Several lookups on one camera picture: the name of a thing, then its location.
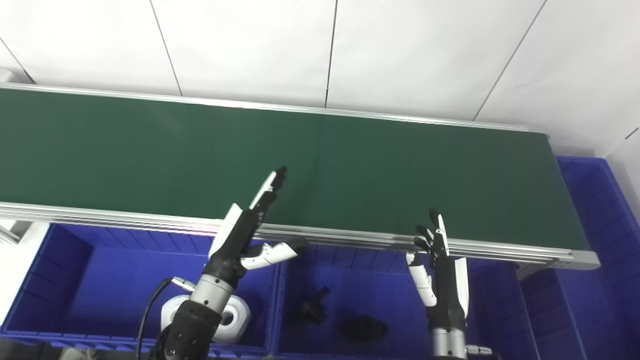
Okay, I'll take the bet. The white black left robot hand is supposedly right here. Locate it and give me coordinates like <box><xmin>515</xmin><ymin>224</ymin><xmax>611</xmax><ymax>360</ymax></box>
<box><xmin>202</xmin><ymin>166</ymin><xmax>310</xmax><ymax>288</ymax></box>

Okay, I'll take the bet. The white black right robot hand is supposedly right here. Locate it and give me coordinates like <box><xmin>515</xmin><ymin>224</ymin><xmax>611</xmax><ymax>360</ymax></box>
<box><xmin>405</xmin><ymin>207</ymin><xmax>471</xmax><ymax>331</ymax></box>

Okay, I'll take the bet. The blue plastic bin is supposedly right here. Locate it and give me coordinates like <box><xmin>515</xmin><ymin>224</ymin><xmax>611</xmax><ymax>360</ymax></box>
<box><xmin>0</xmin><ymin>223</ymin><xmax>281</xmax><ymax>351</ymax></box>
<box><xmin>272</xmin><ymin>242</ymin><xmax>541</xmax><ymax>360</ymax></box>
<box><xmin>520</xmin><ymin>155</ymin><xmax>640</xmax><ymax>360</ymax></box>

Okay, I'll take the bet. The grey conveyor support leg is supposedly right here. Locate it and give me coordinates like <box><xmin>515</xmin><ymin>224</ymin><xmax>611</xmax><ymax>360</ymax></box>
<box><xmin>515</xmin><ymin>262</ymin><xmax>547</xmax><ymax>281</ymax></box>
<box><xmin>0</xmin><ymin>220</ymin><xmax>24</xmax><ymax>246</ymax></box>

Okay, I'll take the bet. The black oval part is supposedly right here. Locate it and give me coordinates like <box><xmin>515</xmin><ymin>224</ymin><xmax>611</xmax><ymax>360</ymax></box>
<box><xmin>335</xmin><ymin>314</ymin><xmax>390</xmax><ymax>342</ymax></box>

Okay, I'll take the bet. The green conveyor belt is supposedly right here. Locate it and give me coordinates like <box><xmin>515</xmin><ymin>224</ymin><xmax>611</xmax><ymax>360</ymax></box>
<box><xmin>0</xmin><ymin>88</ymin><xmax>591</xmax><ymax>251</ymax></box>
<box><xmin>0</xmin><ymin>82</ymin><xmax>601</xmax><ymax>271</ymax></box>

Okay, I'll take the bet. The black angular bracket part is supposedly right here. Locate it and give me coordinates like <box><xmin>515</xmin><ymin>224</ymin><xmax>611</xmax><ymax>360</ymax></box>
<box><xmin>289</xmin><ymin>285</ymin><xmax>331</xmax><ymax>325</ymax></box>

